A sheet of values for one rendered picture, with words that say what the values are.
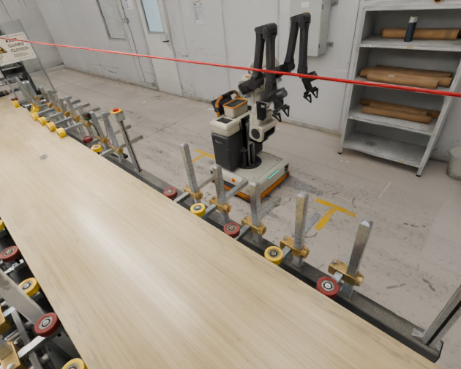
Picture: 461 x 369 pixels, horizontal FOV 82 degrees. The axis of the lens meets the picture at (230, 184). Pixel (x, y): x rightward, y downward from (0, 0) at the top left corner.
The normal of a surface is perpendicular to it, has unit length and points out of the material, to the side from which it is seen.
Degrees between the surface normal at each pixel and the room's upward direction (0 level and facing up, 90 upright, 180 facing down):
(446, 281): 0
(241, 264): 0
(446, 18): 90
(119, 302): 0
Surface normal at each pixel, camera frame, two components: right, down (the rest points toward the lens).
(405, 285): -0.11, -0.79
